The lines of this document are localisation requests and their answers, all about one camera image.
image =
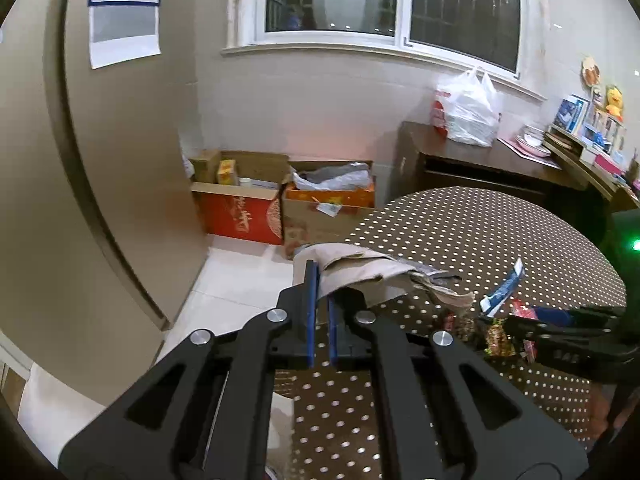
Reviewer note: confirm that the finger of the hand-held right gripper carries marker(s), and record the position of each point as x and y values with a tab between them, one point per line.
565	316
570	360

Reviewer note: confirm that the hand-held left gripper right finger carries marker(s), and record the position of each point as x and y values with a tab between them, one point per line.
333	335

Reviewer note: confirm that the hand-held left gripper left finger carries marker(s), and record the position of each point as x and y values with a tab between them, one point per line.
311	310

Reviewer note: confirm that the small red packet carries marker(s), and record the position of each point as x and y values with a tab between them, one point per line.
522	310

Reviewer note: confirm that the beige cloth bag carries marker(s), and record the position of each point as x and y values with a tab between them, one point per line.
360	265

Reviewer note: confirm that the blue white wrapper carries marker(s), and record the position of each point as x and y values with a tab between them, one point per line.
505	290

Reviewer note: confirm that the orange brown cardboard box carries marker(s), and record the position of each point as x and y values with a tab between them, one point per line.
320	220

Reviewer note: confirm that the wooden shelf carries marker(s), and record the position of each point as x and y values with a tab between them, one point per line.
590	170

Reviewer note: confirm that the dark snack packet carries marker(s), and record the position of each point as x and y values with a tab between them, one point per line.
460	327

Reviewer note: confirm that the brown dotted tablecloth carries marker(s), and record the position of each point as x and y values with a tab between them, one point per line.
475	240

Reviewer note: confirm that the red cardboard box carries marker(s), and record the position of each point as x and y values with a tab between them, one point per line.
235	215

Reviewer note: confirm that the red place mat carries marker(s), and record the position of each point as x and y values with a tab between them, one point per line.
545	160

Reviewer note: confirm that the grey plastic bag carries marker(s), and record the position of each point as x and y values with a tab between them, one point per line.
330	177

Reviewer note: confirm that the row of books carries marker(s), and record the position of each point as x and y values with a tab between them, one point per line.
585	125

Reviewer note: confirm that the stacked plates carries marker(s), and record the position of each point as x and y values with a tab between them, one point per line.
532	140

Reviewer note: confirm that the open brown cardboard box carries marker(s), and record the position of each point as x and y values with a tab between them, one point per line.
260	165

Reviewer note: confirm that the yellow duck plush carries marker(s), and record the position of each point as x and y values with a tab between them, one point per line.
615	102

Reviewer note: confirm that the small yellow box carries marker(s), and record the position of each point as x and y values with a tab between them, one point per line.
226	171

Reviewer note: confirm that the dark wooden sideboard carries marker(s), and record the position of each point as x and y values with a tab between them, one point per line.
475	165

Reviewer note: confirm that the white plastic bag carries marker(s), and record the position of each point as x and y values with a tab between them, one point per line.
467	110

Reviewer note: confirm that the beige refrigerator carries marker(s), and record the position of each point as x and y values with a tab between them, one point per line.
125	185

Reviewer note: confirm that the white framed window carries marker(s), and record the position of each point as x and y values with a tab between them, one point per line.
405	0

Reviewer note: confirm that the orange wall decoration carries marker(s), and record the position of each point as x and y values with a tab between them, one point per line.
591	70

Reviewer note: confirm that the grey panel wall poster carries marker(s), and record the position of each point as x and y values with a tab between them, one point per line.
125	20

